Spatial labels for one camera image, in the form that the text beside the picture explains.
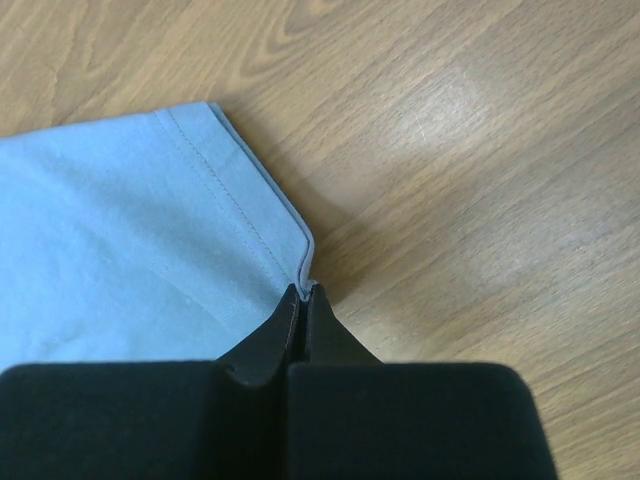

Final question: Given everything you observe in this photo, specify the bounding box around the light blue t shirt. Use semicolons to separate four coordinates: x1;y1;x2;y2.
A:
1;102;314;368

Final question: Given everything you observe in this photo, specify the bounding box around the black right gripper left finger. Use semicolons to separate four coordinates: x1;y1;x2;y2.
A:
1;287;301;479

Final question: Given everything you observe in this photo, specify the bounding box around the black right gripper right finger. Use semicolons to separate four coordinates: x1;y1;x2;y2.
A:
287;286;558;479

